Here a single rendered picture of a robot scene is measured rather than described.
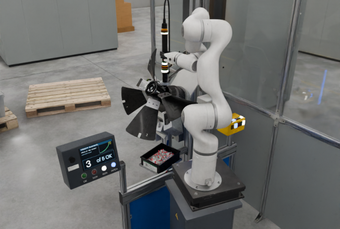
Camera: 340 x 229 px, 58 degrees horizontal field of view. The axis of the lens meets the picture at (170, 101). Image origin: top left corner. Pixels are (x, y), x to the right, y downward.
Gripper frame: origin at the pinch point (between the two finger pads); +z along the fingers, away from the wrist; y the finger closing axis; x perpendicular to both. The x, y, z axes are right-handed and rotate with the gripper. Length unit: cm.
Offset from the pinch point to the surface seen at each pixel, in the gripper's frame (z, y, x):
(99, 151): -41, -66, -28
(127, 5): 740, 368, -75
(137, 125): 4, -21, -49
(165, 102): -8.2, -5.6, -30.4
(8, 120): 251, -76, -136
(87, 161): -42, -73, -30
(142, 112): 6.1, -14.6, -41.3
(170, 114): -19.3, -9.3, -33.8
